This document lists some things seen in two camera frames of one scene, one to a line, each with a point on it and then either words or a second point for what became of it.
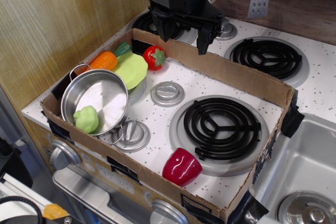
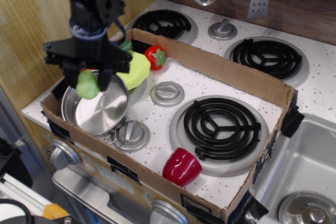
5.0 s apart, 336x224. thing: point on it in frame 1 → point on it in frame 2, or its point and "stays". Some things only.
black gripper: [188, 6] → [73, 54]
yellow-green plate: [133, 67] stays
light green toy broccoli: [87, 119] → [87, 86]
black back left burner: [146, 22] stays
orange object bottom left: [52, 211] stays
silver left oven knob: [62, 156] stays
